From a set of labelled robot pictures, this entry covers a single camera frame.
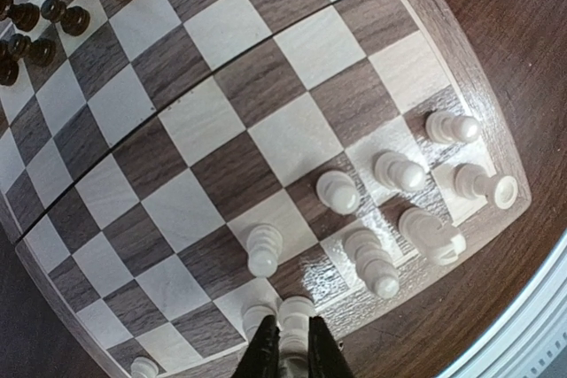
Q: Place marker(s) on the white rook corner piece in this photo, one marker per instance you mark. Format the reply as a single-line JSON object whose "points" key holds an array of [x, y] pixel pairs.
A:
{"points": [[143, 367]]}

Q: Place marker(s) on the white chess piece short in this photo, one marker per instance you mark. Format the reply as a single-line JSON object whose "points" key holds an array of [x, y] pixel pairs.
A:
{"points": [[445, 127]]}

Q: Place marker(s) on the white chess piece tall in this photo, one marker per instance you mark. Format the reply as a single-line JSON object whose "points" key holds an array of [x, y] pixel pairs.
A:
{"points": [[440, 242]]}

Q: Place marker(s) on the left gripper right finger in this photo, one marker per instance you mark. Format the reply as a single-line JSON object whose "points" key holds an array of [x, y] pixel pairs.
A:
{"points": [[324, 358]]}

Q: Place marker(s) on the dark pawn three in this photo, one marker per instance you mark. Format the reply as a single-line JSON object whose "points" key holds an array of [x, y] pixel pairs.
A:
{"points": [[73, 20]]}

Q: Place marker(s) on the white pawn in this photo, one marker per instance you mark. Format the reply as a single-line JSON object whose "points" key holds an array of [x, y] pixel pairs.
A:
{"points": [[337, 191], [264, 246]]}

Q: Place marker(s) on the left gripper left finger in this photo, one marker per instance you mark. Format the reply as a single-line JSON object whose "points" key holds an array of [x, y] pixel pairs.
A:
{"points": [[261, 358]]}

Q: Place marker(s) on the dark pawn two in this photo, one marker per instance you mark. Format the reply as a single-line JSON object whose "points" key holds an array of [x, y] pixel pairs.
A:
{"points": [[40, 52]]}

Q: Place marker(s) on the dark bishop left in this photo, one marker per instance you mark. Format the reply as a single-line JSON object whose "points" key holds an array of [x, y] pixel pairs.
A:
{"points": [[23, 16]]}

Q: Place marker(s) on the dark knight left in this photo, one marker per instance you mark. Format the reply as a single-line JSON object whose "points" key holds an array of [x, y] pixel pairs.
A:
{"points": [[9, 67]]}

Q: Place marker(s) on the front aluminium rail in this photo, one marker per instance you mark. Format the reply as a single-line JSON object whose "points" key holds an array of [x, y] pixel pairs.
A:
{"points": [[530, 335]]}

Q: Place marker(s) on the white pawn second row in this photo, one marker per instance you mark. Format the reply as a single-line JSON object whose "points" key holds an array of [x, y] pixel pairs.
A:
{"points": [[395, 171]]}

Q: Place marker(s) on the white tall piece carried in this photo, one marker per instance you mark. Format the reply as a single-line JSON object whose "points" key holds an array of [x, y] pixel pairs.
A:
{"points": [[293, 315]]}

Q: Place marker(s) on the wooden chess board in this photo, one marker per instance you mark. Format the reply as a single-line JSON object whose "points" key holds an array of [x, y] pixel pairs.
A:
{"points": [[135, 164]]}

